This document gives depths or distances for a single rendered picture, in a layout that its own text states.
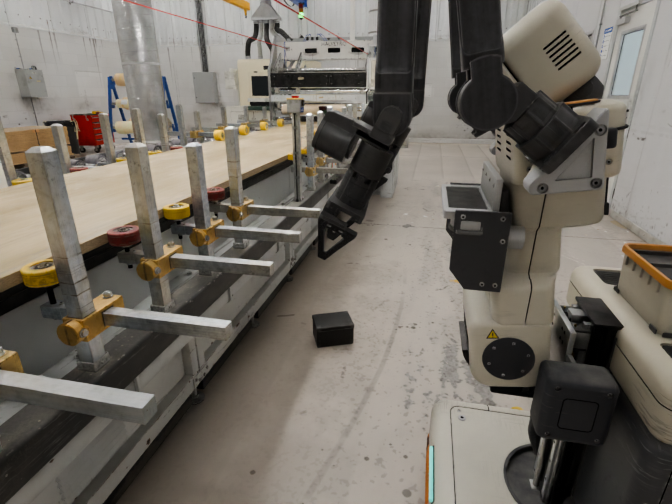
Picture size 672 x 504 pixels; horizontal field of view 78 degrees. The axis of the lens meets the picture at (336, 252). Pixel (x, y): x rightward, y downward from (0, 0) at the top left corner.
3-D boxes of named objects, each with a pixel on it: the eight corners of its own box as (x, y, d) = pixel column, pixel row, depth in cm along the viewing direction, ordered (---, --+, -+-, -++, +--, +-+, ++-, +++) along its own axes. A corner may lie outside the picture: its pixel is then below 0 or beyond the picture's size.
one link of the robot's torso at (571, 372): (559, 379, 107) (579, 293, 98) (599, 470, 82) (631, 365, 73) (452, 366, 113) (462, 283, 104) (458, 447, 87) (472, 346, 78)
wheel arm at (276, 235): (302, 242, 130) (302, 229, 129) (299, 246, 127) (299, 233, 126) (177, 233, 139) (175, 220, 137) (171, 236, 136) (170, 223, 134)
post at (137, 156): (175, 320, 115) (146, 142, 98) (167, 326, 112) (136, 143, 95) (163, 319, 116) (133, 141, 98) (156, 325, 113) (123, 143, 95)
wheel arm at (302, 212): (322, 218, 153) (321, 207, 151) (319, 221, 150) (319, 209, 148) (213, 211, 162) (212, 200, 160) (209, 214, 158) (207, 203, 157)
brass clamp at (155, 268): (186, 262, 116) (184, 245, 114) (157, 282, 104) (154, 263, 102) (166, 260, 117) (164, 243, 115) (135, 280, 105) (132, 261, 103)
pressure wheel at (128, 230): (110, 274, 110) (101, 233, 106) (119, 262, 118) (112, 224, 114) (141, 272, 112) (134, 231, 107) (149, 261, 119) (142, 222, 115)
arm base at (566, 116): (602, 124, 54) (574, 118, 65) (556, 84, 54) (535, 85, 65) (548, 176, 58) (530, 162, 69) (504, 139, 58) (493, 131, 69)
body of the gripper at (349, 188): (323, 209, 68) (343, 169, 65) (333, 194, 77) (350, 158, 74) (359, 227, 68) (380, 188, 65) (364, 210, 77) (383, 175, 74)
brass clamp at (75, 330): (128, 315, 94) (124, 295, 93) (83, 348, 82) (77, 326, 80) (105, 312, 96) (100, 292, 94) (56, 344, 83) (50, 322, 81)
